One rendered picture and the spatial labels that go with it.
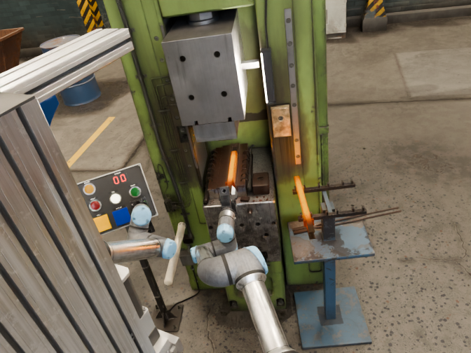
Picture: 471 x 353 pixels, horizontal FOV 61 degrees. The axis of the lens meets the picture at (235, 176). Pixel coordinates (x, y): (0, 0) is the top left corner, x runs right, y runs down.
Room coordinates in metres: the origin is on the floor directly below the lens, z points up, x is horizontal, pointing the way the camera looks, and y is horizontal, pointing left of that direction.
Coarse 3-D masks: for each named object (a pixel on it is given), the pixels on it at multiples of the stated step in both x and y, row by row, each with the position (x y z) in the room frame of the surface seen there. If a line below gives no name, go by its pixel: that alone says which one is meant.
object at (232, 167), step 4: (232, 152) 2.00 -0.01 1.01; (236, 152) 2.00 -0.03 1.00; (232, 156) 1.95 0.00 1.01; (236, 156) 1.97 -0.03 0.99; (232, 160) 1.90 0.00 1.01; (232, 164) 1.87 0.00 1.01; (232, 168) 1.82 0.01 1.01; (228, 172) 1.79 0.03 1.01; (232, 172) 1.78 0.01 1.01; (228, 176) 1.75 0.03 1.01; (232, 176) 1.74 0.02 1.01; (228, 180) 1.71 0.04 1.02; (232, 180) 1.71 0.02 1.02; (228, 184) 1.67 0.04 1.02; (232, 184) 1.68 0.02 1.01
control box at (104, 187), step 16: (112, 176) 1.68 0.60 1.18; (128, 176) 1.69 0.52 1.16; (144, 176) 1.70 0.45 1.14; (96, 192) 1.64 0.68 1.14; (112, 192) 1.64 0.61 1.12; (128, 192) 1.65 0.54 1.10; (144, 192) 1.66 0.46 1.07; (112, 208) 1.60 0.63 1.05; (128, 208) 1.61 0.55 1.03; (112, 224) 1.56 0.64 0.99; (128, 224) 1.56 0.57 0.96
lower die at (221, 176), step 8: (232, 144) 2.10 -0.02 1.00; (240, 144) 2.09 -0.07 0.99; (224, 152) 2.04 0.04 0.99; (240, 152) 2.00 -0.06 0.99; (216, 160) 1.98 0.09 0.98; (224, 160) 1.95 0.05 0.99; (240, 160) 1.92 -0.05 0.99; (216, 168) 1.90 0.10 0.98; (224, 168) 1.87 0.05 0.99; (240, 168) 1.84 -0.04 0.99; (216, 176) 1.82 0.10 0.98; (224, 176) 1.79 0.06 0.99; (240, 176) 1.76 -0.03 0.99; (216, 184) 1.75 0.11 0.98; (224, 184) 1.72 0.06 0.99; (240, 184) 1.69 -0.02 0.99; (208, 192) 1.71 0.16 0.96; (216, 192) 1.71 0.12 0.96; (240, 192) 1.69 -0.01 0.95
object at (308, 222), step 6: (294, 180) 1.68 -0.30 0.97; (300, 180) 1.66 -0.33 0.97; (300, 186) 1.61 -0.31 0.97; (300, 192) 1.57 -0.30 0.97; (300, 198) 1.52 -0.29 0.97; (306, 204) 1.47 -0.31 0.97; (306, 210) 1.42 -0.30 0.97; (306, 216) 1.38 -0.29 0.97; (306, 222) 1.33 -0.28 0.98; (312, 222) 1.33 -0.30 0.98; (312, 228) 1.29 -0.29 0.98; (312, 234) 1.27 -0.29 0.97
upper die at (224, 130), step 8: (200, 128) 1.71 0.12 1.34; (208, 128) 1.70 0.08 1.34; (216, 128) 1.70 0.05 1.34; (224, 128) 1.69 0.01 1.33; (232, 128) 1.68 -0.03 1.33; (200, 136) 1.71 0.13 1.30; (208, 136) 1.70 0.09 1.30; (216, 136) 1.70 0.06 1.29; (224, 136) 1.69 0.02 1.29; (232, 136) 1.68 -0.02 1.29
